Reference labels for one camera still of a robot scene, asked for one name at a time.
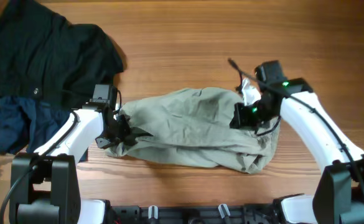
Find black folded garment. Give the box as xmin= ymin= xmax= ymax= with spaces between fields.
xmin=0 ymin=1 xmax=124 ymax=109

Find navy blue garment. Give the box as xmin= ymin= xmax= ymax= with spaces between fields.
xmin=0 ymin=93 xmax=73 ymax=155

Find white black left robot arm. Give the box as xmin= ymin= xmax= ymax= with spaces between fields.
xmin=0 ymin=106 xmax=130 ymax=223

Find khaki cargo shorts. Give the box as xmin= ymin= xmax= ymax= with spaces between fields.
xmin=105 ymin=87 xmax=280 ymax=174

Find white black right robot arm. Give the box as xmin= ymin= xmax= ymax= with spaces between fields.
xmin=230 ymin=78 xmax=364 ymax=223

